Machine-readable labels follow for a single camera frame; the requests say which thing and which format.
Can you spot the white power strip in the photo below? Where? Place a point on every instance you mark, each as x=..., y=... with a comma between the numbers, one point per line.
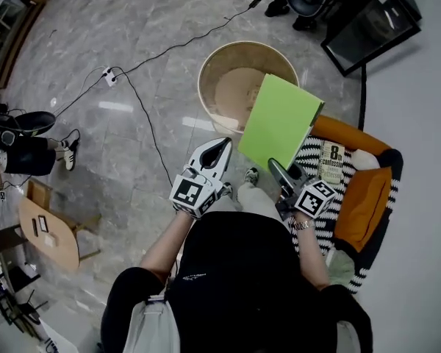
x=109, y=76

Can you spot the black power adapter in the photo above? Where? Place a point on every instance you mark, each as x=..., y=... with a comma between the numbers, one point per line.
x=256, y=2

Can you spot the person's right forearm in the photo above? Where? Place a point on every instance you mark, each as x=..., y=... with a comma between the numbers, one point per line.
x=312, y=256

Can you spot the person's left forearm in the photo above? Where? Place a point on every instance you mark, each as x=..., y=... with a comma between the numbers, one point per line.
x=165, y=248

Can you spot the silver wristwatch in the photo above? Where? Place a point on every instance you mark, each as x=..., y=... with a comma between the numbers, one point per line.
x=303, y=225

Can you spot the white paperback book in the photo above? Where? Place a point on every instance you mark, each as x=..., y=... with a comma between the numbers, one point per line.
x=332, y=164

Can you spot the orange sofa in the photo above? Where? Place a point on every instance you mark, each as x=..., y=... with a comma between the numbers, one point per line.
x=353, y=134

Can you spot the green book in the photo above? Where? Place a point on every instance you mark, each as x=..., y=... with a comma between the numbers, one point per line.
x=279, y=123

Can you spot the small wooden table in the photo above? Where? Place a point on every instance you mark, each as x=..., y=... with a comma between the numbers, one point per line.
x=47, y=241

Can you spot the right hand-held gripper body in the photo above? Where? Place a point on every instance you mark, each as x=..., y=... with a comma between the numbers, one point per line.
x=312, y=200

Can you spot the orange zippered cushion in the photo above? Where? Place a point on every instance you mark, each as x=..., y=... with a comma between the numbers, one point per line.
x=364, y=208

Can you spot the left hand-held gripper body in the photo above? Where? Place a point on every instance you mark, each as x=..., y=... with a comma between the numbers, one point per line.
x=187, y=195

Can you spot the person's black shirt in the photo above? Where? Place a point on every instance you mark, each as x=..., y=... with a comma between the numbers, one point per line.
x=235, y=281

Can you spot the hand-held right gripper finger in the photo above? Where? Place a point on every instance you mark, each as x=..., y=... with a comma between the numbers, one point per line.
x=281, y=177

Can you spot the black white striped throw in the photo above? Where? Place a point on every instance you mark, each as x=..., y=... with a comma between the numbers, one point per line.
x=312, y=149

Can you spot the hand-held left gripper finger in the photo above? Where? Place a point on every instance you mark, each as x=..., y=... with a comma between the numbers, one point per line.
x=226, y=160
x=196, y=156

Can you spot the patterned sneaker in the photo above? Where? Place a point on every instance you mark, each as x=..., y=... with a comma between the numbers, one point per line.
x=226, y=189
x=251, y=177

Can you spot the round beige basket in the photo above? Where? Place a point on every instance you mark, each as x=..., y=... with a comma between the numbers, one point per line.
x=224, y=68

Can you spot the black monitor screen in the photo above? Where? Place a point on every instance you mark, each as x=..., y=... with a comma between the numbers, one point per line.
x=371, y=31

